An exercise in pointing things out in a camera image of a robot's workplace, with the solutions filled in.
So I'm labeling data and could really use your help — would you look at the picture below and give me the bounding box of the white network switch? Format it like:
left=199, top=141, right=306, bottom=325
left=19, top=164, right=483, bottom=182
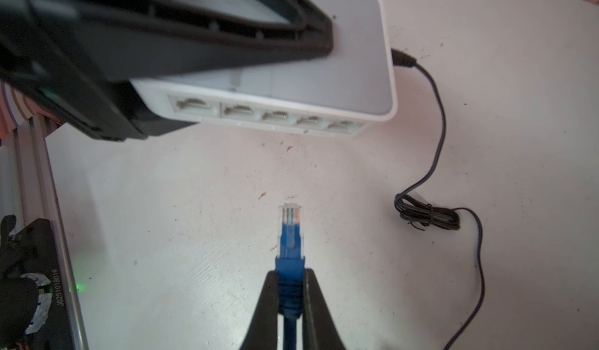
left=132, top=0, right=398, bottom=136

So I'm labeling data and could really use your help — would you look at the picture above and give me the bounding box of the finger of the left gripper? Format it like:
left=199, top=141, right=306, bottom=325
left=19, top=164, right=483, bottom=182
left=69, top=0, right=334, bottom=82

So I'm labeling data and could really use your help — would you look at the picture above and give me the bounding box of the black power adapter with cable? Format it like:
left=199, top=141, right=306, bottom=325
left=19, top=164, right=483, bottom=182
left=390, top=47, right=486, bottom=350

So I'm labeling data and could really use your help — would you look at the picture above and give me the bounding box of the blue ethernet cable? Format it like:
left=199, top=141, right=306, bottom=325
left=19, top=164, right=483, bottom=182
left=275, top=202, right=306, bottom=350

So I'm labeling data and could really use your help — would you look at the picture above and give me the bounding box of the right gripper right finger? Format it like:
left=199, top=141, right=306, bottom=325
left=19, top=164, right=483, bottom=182
left=302, top=269, right=346, bottom=350

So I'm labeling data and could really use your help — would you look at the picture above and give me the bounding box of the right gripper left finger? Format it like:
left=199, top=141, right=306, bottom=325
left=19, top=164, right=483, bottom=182
left=240, top=270, right=279, bottom=350

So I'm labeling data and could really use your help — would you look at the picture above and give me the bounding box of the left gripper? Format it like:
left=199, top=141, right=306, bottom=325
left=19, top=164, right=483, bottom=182
left=1, top=0, right=191, bottom=142

